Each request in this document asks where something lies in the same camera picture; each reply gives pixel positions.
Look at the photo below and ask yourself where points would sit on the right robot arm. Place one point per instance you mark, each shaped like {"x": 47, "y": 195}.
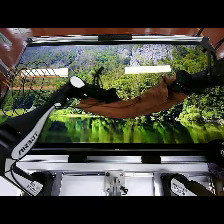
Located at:
{"x": 203, "y": 80}

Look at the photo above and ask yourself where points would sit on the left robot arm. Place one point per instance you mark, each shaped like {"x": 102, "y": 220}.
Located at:
{"x": 30, "y": 130}

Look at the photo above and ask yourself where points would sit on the brown T-shirt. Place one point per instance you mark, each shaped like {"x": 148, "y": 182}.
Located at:
{"x": 140, "y": 103}

